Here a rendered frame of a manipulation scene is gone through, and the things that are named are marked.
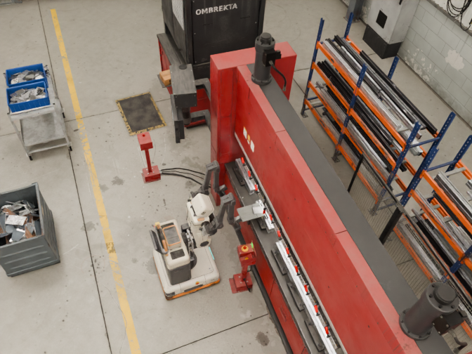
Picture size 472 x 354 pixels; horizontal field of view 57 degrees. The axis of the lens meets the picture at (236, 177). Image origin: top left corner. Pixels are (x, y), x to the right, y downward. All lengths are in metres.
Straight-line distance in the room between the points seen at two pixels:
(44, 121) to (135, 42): 2.73
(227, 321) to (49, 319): 2.02
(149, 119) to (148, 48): 1.97
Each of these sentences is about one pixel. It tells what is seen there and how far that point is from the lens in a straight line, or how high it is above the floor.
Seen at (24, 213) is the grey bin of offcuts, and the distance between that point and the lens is 5.64.
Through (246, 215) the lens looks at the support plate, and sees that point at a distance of 4.70.
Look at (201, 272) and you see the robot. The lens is 5.16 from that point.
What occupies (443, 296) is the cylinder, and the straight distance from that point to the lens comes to 2.61.
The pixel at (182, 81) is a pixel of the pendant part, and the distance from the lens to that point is 4.72.
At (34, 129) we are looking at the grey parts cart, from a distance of 6.96.
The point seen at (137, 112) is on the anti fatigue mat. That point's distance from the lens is 7.30.
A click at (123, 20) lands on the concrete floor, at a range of 9.57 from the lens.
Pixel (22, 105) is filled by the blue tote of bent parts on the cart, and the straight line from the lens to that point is 6.41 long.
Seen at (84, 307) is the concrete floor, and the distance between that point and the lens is 5.49.
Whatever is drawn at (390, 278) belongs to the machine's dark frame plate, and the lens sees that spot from 3.10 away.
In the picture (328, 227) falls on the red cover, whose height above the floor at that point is 2.26.
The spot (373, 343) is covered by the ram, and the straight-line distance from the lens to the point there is 3.29.
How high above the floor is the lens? 4.89
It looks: 51 degrees down
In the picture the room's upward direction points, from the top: 4 degrees clockwise
